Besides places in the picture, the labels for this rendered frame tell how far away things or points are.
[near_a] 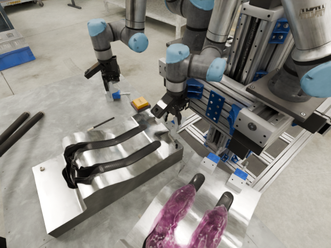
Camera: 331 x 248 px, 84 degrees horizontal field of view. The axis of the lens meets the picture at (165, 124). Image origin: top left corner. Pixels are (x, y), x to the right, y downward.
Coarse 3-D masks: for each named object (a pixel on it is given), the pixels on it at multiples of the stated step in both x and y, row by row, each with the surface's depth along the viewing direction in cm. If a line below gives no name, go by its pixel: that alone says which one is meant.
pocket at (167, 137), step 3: (168, 132) 75; (162, 135) 74; (165, 135) 76; (168, 135) 76; (162, 138) 76; (165, 138) 76; (168, 138) 76; (171, 138) 75; (165, 141) 75; (168, 141) 75; (171, 141) 75
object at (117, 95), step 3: (105, 93) 97; (114, 93) 99; (117, 93) 99; (120, 93) 101; (123, 93) 101; (126, 93) 101; (129, 93) 101; (105, 96) 99; (108, 96) 99; (111, 96) 99; (114, 96) 100; (117, 96) 100; (120, 96) 101; (108, 99) 100; (111, 99) 101
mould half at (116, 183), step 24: (144, 120) 79; (120, 144) 72; (144, 144) 71; (168, 144) 71; (48, 168) 67; (120, 168) 63; (144, 168) 64; (48, 192) 61; (72, 192) 61; (96, 192) 54; (120, 192) 63; (48, 216) 56; (72, 216) 56
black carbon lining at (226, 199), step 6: (198, 174) 66; (192, 180) 65; (198, 180) 65; (204, 180) 64; (198, 186) 63; (228, 192) 62; (222, 198) 61; (228, 198) 61; (216, 204) 58; (222, 204) 59; (228, 204) 59; (228, 210) 57; (144, 240) 50; (144, 246) 50
